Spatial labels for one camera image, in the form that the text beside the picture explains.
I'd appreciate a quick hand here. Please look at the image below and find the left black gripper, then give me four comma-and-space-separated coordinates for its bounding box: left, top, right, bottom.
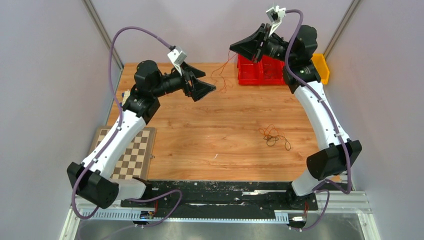
151, 61, 215, 101

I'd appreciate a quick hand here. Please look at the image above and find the toy block car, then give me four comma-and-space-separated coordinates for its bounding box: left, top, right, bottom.
122, 90, 131, 103

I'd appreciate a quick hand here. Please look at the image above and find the yellow bin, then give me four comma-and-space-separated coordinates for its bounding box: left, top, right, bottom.
311, 53, 330, 85

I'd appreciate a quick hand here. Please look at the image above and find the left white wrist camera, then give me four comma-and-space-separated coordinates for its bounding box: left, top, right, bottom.
167, 46, 187, 76

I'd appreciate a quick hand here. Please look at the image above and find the aluminium frame rail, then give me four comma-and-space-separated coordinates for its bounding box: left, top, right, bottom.
70, 186, 373, 215

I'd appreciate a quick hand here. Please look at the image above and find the wooden chessboard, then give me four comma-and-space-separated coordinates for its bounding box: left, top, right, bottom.
89, 125, 157, 181

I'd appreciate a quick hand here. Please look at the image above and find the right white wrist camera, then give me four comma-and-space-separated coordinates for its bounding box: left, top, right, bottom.
265, 5, 287, 37

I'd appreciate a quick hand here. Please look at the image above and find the dark brown wire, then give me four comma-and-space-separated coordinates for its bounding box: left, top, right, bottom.
263, 64, 282, 82
263, 132, 292, 152

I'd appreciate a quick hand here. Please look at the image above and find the middle red bin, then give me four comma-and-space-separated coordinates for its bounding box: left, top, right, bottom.
260, 56, 286, 86

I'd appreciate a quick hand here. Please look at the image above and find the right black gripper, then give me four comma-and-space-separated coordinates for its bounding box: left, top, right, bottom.
231, 22, 296, 64

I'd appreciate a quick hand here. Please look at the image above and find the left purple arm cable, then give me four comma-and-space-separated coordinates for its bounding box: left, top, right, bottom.
71, 26, 184, 229

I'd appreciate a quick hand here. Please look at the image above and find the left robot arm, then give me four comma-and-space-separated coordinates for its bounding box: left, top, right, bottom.
66, 60, 216, 209

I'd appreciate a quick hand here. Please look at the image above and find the slotted cable duct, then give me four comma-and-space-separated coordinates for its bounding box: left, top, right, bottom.
80, 209, 290, 224

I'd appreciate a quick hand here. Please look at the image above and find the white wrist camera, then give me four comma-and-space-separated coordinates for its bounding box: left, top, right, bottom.
167, 46, 187, 76
265, 5, 287, 37

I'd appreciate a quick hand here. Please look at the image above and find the orange wire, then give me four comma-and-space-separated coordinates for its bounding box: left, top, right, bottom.
258, 124, 286, 140
210, 51, 239, 94

